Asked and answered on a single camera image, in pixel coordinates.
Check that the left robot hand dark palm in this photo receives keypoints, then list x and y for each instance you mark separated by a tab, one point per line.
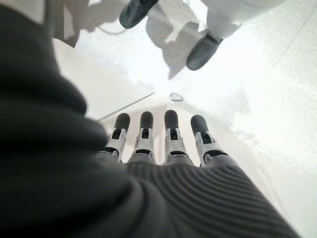
123	198

